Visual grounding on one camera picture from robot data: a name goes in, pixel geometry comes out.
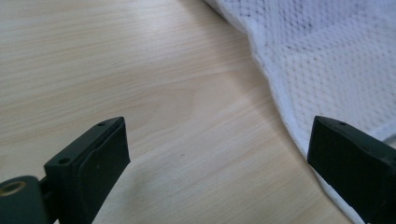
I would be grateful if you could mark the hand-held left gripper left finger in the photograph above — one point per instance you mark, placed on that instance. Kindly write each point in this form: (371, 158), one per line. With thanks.
(90, 174)

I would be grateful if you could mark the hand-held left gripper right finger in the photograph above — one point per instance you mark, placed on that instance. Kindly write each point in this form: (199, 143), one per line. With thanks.
(355, 161)

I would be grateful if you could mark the white mesh laundry bag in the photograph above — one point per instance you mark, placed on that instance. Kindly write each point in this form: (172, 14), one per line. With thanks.
(323, 56)

